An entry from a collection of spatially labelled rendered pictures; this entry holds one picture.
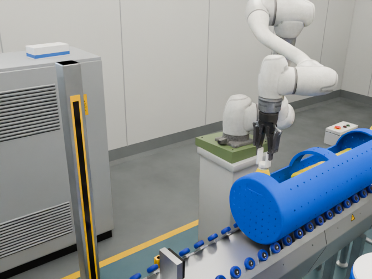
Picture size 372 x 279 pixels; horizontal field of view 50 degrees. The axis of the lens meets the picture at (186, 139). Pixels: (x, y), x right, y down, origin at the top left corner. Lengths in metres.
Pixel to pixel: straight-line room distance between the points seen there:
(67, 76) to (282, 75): 0.74
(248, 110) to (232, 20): 2.96
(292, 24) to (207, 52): 2.97
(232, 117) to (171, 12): 2.47
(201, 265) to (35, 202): 1.55
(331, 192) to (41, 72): 1.77
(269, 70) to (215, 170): 0.99
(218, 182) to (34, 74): 1.27
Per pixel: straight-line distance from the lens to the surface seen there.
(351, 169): 1.90
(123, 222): 3.49
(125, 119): 4.43
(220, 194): 2.35
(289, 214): 1.56
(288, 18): 1.98
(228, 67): 5.17
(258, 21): 1.85
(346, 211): 2.06
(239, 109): 2.22
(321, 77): 1.53
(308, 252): 1.85
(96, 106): 2.77
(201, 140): 2.35
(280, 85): 1.49
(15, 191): 2.78
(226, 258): 1.64
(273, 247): 1.65
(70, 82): 1.30
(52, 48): 2.75
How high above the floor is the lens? 1.96
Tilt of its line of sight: 23 degrees down
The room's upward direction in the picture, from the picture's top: 1 degrees clockwise
